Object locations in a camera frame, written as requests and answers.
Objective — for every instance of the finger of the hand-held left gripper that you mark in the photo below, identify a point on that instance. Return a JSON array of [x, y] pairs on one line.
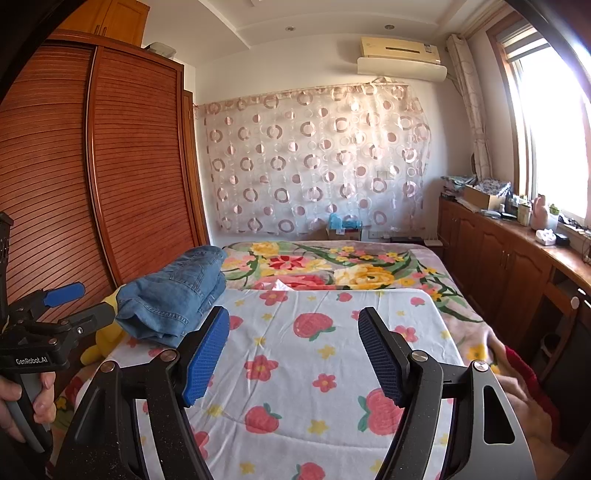
[[92, 318], [64, 294]]

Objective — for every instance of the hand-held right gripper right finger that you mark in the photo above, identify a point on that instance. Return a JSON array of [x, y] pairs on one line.
[[383, 355]]

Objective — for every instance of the slatted wooden wardrobe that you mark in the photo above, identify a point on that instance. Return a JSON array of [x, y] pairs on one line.
[[138, 175]]

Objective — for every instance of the small black box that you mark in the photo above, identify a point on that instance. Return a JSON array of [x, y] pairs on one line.
[[562, 238]]

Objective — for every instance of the person's left hand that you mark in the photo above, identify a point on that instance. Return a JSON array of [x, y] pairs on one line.
[[46, 397]]

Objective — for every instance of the blue patterned cloth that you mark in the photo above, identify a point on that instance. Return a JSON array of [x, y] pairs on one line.
[[455, 181]]

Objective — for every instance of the wall air conditioner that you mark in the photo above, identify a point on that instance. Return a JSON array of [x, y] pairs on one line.
[[397, 50]]

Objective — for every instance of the open cardboard box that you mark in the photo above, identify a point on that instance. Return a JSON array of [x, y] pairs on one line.
[[482, 197]]

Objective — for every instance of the wooden framed window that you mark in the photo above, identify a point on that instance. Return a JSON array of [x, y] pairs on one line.
[[549, 138]]

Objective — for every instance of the floral plush blanket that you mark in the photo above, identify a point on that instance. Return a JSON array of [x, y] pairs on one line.
[[369, 263]]

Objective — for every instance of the tissue pack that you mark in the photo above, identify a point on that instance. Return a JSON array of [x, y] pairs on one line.
[[545, 236]]

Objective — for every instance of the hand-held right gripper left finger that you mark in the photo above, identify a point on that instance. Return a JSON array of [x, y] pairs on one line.
[[205, 355]]

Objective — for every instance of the yellow plush toy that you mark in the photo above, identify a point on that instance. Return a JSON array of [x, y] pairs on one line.
[[99, 346]]

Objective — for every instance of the wooden chair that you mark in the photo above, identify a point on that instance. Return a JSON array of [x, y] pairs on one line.
[[561, 300]]

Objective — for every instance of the small cardboard box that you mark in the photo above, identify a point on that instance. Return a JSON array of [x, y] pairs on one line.
[[344, 235]]

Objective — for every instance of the white cup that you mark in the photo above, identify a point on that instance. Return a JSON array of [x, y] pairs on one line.
[[524, 214]]

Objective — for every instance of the pink bottle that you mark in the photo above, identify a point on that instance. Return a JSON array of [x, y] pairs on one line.
[[540, 213]]

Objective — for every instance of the long wooden sideboard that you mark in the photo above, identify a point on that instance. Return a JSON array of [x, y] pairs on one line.
[[489, 258]]

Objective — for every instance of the wooden overhead cabinet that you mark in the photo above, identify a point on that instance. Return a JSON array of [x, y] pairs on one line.
[[120, 18]]

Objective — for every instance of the white patterned window curtain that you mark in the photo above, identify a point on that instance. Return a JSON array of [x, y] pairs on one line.
[[471, 101]]

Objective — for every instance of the white flower print sheet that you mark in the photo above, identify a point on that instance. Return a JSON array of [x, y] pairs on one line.
[[286, 346]]

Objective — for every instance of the circle-patterned sheer curtain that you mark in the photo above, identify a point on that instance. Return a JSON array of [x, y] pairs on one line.
[[314, 161]]

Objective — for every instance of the red blanket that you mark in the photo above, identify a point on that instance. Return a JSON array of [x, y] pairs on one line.
[[526, 369]]

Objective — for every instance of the small potted plant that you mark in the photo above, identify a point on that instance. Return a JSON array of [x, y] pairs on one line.
[[553, 210]]

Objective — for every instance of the pale box on wardrobe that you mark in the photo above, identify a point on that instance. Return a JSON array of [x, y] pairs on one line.
[[162, 49]]

